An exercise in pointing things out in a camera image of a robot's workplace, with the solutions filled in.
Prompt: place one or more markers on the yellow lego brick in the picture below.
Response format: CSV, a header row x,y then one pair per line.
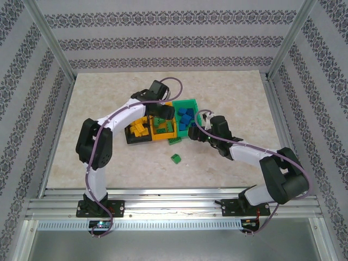
x,y
140,127
132,128
145,133

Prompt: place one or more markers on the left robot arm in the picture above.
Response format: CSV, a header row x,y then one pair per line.
x,y
127,114

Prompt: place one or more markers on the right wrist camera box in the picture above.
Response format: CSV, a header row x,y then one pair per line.
x,y
207,114

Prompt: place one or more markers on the small electronics board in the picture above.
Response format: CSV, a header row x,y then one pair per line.
x,y
100,224
249,223

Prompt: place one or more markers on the small blue lego brick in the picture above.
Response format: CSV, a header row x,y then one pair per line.
x,y
193,124
182,111
190,112
182,126

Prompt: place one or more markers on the black plastic bin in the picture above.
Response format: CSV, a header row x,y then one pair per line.
x,y
138,140

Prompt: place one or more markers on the yellow plastic bin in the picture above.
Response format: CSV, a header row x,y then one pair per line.
x,y
163,136

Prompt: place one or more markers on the aluminium table side rail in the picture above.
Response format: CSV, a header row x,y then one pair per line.
x,y
280,122
60,130

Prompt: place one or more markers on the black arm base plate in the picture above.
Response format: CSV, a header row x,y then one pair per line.
x,y
117,208
229,208

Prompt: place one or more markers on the small green lego brick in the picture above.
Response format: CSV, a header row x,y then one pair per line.
x,y
175,159
157,121

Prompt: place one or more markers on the long blue lego brick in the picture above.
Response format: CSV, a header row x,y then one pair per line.
x,y
186,119

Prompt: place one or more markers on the green plastic bin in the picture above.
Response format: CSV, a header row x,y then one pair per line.
x,y
182,135

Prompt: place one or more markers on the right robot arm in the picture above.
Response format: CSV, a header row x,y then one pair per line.
x,y
244,154

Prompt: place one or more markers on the aluminium mounting rail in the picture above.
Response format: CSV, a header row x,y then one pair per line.
x,y
174,204

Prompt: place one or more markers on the long green lego brick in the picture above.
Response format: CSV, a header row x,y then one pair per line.
x,y
175,140
170,126
160,130

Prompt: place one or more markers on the aluminium frame post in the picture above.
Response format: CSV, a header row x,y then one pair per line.
x,y
49,38
292,38

